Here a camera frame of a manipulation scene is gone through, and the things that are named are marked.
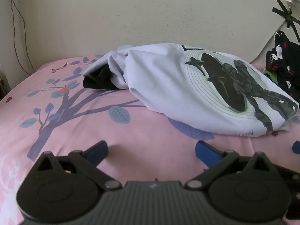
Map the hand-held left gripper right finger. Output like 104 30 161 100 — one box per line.
185 140 273 191

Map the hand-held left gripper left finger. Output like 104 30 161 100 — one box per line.
33 140 122 191

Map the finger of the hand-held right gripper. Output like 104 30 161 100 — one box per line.
292 141 300 160

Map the white printed t-shirt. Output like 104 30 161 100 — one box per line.
83 43 299 138

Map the black printed clothes pile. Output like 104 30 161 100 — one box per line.
264 30 300 99

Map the pink tree-print bed sheet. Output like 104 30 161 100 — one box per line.
0 54 300 225

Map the green cloth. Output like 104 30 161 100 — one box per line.
263 69 280 83

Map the black tape cross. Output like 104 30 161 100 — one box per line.
285 16 300 42
272 0 293 20

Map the thin dark wall cable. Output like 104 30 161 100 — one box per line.
8 0 36 74

